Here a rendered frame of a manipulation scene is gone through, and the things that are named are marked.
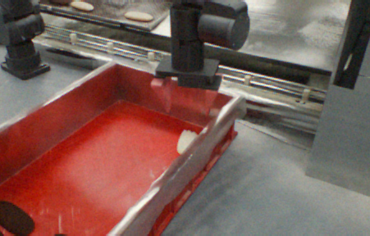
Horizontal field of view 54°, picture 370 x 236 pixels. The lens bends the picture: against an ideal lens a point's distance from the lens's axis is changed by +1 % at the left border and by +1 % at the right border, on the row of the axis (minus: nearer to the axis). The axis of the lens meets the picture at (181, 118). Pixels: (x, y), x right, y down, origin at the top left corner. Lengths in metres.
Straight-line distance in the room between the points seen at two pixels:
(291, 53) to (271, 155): 0.34
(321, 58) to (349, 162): 0.38
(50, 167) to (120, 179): 0.14
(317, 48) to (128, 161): 0.58
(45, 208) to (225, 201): 0.30
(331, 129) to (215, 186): 0.22
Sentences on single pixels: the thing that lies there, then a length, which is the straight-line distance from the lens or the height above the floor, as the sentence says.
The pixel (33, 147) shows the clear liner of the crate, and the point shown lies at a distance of 0.73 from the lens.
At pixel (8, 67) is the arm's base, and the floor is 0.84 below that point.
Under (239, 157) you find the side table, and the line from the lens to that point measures 0.72.
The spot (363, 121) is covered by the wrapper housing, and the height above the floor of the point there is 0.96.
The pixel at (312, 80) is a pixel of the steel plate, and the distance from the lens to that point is 1.03.
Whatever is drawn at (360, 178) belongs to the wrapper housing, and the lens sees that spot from 0.69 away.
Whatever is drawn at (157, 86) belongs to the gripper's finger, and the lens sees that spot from 0.63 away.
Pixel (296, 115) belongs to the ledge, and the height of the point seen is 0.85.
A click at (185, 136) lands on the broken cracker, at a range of 0.74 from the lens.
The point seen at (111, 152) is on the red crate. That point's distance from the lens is 0.73.
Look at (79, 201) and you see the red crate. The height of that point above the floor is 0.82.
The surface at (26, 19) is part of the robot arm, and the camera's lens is 1.02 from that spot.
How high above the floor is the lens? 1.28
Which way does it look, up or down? 35 degrees down
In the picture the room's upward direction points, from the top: straight up
